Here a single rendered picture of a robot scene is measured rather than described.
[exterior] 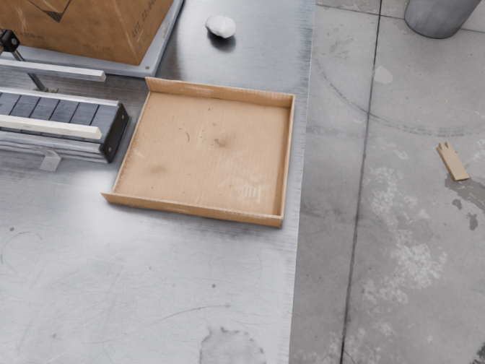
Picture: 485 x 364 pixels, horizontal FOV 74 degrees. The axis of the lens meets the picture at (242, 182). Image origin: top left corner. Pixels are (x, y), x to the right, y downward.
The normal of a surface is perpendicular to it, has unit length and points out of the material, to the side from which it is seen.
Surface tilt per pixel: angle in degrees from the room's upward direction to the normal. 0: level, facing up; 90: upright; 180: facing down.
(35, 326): 0
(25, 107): 0
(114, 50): 90
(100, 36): 90
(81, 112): 0
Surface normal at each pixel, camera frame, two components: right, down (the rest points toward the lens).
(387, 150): 0.00, -0.46
